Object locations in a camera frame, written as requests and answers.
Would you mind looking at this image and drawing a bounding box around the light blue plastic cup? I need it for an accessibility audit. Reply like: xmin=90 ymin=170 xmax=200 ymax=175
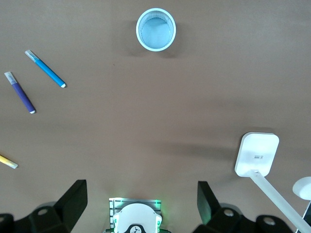
xmin=136 ymin=8 xmax=177 ymax=52

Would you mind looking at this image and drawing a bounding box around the white desk lamp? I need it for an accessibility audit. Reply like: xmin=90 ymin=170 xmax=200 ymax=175
xmin=234 ymin=132 xmax=311 ymax=233

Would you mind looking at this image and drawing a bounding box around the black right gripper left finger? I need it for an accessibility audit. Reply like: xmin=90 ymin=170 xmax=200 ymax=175
xmin=14 ymin=179 xmax=88 ymax=233

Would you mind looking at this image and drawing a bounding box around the blue marker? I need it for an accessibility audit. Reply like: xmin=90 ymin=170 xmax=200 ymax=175
xmin=24 ymin=50 xmax=67 ymax=89

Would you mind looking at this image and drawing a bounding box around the brown table cover sheet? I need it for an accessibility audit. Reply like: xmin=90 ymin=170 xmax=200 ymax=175
xmin=0 ymin=0 xmax=311 ymax=233

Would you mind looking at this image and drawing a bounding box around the purple marker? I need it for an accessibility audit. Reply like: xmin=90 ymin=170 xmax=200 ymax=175
xmin=4 ymin=71 xmax=37 ymax=115

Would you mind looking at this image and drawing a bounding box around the yellow marker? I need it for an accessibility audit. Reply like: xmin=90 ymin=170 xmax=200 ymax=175
xmin=0 ymin=154 xmax=19 ymax=169

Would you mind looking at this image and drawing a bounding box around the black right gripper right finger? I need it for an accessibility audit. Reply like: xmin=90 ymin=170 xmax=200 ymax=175
xmin=194 ymin=181 xmax=256 ymax=233

